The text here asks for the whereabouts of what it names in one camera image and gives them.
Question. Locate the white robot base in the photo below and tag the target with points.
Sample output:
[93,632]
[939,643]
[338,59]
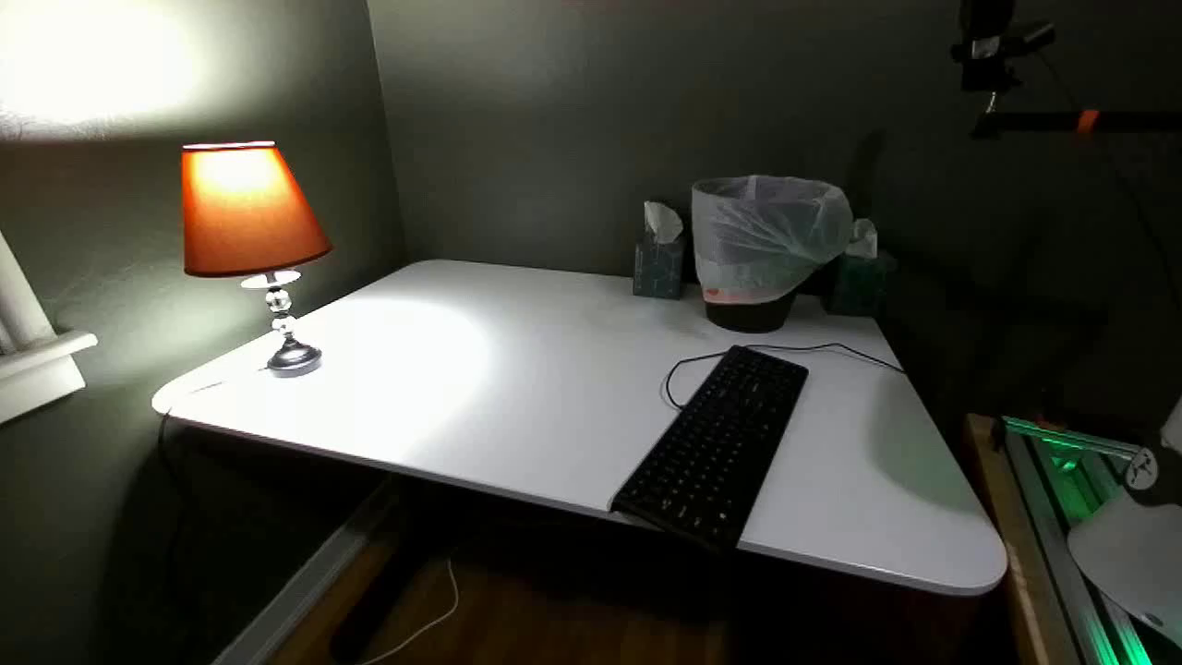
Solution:
[1133,548]

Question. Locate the black computer keyboard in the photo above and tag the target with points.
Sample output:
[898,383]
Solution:
[707,468]

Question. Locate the teal tissue box left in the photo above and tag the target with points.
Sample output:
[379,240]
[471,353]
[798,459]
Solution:
[660,252]

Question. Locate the teal tissue box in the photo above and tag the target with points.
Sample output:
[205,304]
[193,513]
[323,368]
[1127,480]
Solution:
[857,276]
[660,252]

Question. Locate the trash bin with plastic liner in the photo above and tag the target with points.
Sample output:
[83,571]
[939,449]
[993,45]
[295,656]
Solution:
[758,240]

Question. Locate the teal tissue box right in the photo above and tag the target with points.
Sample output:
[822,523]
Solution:
[857,276]

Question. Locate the orange shade table lamp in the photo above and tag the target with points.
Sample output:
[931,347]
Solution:
[244,217]

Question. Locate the green lit metal rail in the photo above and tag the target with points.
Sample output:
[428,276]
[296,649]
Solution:
[1061,486]

